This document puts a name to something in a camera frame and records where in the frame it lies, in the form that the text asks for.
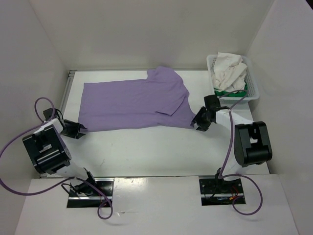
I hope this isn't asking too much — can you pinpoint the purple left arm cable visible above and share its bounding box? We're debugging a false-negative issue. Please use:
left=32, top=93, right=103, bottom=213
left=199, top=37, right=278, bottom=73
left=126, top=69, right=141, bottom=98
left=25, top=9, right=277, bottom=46
left=0, top=97, right=113, bottom=220

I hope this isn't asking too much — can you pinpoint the green t shirt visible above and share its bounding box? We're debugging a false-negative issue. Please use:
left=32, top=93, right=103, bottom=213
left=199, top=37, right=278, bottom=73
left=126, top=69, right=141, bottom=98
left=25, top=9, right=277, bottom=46
left=214, top=85, right=248, bottom=97

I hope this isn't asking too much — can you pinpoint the purple t shirt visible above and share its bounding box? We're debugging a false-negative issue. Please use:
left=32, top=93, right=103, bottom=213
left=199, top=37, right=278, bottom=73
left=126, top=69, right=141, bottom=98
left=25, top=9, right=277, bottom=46
left=78, top=67, right=195, bottom=132

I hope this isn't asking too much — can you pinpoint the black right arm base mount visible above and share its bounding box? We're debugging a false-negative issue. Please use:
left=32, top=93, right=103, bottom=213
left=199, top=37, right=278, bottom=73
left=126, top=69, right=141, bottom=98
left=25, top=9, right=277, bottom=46
left=199, top=176, right=246, bottom=206

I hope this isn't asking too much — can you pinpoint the white crumpled t shirt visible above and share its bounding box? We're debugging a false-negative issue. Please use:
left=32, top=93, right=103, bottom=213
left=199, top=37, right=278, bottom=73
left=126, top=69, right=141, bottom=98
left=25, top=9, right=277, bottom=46
left=212, top=52, right=247, bottom=92

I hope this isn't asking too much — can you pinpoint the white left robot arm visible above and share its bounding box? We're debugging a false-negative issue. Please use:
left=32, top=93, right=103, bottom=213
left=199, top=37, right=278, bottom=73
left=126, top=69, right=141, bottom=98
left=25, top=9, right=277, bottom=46
left=22, top=108, right=98, bottom=196

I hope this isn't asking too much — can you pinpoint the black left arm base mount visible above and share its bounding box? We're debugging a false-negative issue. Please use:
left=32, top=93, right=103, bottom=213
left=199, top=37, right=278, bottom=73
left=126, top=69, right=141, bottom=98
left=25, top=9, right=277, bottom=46
left=61, top=178, right=114, bottom=209

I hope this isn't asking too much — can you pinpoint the white plastic laundry basket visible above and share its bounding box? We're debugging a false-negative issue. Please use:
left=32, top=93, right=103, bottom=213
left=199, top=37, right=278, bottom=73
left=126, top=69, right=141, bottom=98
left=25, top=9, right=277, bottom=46
left=206, top=52, right=260, bottom=102

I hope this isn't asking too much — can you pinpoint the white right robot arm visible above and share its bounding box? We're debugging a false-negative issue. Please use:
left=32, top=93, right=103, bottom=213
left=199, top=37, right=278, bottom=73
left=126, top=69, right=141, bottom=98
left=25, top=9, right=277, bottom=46
left=191, top=95, right=272, bottom=192

